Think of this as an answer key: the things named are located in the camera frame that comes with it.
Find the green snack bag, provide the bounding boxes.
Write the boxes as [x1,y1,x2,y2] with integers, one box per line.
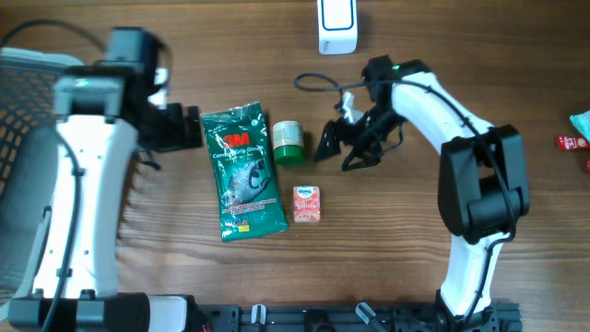
[201,101,288,242]

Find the white barcode scanner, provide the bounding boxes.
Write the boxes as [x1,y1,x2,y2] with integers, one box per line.
[316,0,359,55]

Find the green lid white jar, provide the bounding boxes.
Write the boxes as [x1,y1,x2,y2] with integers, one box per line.
[272,121,306,166]

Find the grey plastic mesh basket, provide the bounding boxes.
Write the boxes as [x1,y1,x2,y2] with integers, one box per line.
[1,47,83,309]

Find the light teal tissue pack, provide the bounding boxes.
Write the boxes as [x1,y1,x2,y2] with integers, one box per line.
[569,111,590,141]

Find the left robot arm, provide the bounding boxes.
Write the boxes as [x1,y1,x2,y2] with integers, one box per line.
[7,28,207,331]

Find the red coffee stick sachet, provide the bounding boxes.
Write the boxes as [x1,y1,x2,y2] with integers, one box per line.
[557,136,590,151]

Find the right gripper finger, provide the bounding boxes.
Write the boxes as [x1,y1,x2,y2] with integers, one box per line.
[313,120,342,162]
[342,145,383,172]

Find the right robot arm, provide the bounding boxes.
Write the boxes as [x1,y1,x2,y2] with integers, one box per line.
[313,55,530,330]

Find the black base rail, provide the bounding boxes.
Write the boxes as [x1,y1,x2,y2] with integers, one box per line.
[183,302,524,332]

